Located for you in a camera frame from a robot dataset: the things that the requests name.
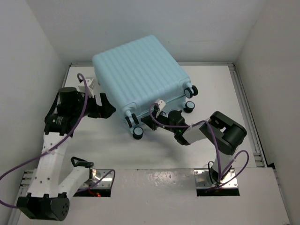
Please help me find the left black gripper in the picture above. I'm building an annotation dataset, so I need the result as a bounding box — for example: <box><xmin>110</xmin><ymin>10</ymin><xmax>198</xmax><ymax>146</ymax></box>
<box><xmin>71</xmin><ymin>91</ymin><xmax>115</xmax><ymax>119</ymax></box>

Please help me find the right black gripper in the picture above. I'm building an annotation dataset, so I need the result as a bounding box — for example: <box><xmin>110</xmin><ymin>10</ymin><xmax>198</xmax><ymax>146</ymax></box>
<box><xmin>142</xmin><ymin>108</ymin><xmax>178</xmax><ymax>134</ymax></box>

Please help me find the light blue suitcase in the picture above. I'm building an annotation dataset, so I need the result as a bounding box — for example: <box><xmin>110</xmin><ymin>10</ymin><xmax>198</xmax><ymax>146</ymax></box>
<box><xmin>92</xmin><ymin>35</ymin><xmax>198</xmax><ymax>140</ymax></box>

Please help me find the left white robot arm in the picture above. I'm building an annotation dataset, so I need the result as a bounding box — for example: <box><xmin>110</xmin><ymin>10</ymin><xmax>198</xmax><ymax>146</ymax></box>
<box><xmin>16</xmin><ymin>74</ymin><xmax>116</xmax><ymax>221</ymax></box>

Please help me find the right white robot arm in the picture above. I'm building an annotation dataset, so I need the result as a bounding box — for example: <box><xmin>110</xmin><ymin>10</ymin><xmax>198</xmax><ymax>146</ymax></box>
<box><xmin>141</xmin><ymin>110</ymin><xmax>247</xmax><ymax>184</ymax></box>

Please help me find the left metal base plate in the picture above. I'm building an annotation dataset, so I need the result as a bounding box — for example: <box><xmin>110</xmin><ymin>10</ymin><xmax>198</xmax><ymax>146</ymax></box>
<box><xmin>79</xmin><ymin>169</ymin><xmax>115</xmax><ymax>189</ymax></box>

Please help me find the metal base plate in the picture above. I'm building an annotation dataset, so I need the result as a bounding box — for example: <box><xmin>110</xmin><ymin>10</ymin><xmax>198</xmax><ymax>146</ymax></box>
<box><xmin>194</xmin><ymin>169</ymin><xmax>239</xmax><ymax>189</ymax></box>
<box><xmin>79</xmin><ymin>169</ymin><xmax>115</xmax><ymax>189</ymax></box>

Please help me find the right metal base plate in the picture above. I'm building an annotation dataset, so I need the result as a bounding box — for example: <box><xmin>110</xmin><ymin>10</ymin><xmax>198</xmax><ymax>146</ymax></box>
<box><xmin>194</xmin><ymin>169</ymin><xmax>239</xmax><ymax>189</ymax></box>

